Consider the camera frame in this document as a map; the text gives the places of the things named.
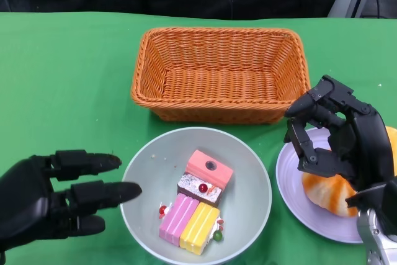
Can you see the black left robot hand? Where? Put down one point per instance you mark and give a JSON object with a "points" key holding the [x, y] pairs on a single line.
{"points": [[24, 196]]}

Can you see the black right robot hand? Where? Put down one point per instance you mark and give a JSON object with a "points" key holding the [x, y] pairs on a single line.
{"points": [[369, 147]]}

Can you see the grey bowl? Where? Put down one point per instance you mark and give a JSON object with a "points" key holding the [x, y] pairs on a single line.
{"points": [[142, 184]]}

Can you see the lavender plate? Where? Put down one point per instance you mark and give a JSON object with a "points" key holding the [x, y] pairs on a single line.
{"points": [[288, 190]]}

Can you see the orange wicker basket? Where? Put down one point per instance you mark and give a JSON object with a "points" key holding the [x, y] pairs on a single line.
{"points": [[217, 91]]}

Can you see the chocolate cake slice silver top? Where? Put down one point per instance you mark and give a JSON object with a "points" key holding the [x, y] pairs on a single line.
{"points": [[192, 187]]}

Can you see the salmon pink cake slice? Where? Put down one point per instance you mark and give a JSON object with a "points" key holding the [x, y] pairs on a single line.
{"points": [[198, 162]]}

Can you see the yellow striped cake slice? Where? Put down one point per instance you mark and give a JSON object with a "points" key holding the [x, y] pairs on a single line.
{"points": [[198, 227]]}

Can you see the green tablecloth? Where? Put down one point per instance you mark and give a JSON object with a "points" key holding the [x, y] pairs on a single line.
{"points": [[77, 60]]}

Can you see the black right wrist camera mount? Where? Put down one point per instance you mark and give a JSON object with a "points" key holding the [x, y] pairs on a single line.
{"points": [[381, 196]]}

